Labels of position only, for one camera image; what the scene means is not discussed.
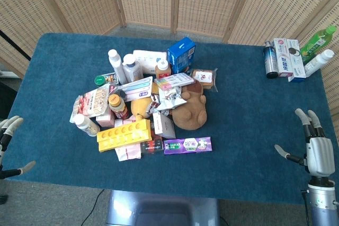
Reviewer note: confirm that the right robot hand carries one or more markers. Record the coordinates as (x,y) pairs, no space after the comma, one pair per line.
(319,154)

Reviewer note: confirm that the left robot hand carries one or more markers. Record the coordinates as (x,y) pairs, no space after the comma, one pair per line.
(10,125)

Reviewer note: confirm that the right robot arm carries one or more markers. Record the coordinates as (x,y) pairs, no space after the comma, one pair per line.
(321,199)

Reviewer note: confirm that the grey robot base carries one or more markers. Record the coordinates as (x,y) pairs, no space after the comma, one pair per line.
(161,208)

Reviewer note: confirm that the cream milk drink bottle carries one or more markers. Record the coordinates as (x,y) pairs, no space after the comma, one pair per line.
(86,125)

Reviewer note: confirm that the dark spray can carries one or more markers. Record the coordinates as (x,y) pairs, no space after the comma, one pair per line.
(270,60)

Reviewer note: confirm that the brown drink bottle yellow cap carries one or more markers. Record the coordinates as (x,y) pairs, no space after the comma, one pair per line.
(117,107)

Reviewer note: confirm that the green drink bottle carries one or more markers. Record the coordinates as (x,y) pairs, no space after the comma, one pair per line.
(317,43)

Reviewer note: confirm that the tall white plastic bottle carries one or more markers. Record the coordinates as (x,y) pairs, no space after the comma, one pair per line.
(116,64)

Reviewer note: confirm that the white bottle with blue label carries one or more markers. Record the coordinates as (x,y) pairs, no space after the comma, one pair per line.
(132,68)

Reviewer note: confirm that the brown bottle with white cap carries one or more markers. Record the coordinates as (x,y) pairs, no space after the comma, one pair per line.
(162,70)

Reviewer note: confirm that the black bar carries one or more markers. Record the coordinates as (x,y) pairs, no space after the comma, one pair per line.
(14,44)

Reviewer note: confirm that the red white snack bag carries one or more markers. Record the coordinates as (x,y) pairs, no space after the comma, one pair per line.
(92,101)

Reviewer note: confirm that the blue table cloth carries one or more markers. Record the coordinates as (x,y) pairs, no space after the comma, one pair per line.
(238,120)

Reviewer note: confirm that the white blue box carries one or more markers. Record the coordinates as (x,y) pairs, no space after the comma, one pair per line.
(296,64)

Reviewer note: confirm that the green round lid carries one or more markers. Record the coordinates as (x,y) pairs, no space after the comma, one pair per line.
(99,80)

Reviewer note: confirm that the white pink toothpaste box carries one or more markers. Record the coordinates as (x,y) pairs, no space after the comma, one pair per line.
(284,58)

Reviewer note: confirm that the battery blister pack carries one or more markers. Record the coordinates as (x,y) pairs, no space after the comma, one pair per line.
(110,77)

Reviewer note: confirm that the yellow box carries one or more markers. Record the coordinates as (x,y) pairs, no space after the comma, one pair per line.
(123,136)

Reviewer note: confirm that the white pink paper packet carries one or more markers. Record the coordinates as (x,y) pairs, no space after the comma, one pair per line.
(128,153)

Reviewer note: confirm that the purple toothpaste box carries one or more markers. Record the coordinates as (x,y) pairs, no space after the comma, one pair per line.
(188,145)

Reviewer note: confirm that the white toothbrush package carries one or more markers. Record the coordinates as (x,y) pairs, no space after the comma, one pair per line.
(137,89)

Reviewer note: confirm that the yellow plush toy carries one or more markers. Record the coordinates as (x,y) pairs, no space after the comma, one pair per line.
(141,107)

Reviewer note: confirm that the brown plush toy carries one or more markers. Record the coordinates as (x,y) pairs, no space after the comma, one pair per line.
(190,109)

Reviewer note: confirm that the brown cookie packet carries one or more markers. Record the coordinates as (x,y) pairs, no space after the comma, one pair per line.
(205,79)

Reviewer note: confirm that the dark red box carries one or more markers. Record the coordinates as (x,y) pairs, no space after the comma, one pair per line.
(152,146)

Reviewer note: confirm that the white tissue pack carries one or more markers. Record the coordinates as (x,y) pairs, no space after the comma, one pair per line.
(147,59)

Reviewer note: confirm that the white small box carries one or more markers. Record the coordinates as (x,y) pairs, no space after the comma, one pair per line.
(164,126)

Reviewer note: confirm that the silver snack packet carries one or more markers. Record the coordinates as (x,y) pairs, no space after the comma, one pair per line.
(169,100)

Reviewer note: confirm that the coloured marker pen set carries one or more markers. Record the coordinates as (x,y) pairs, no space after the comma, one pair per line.
(173,81)

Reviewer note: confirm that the blue cardboard box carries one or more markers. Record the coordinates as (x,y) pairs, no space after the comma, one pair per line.
(181,55)

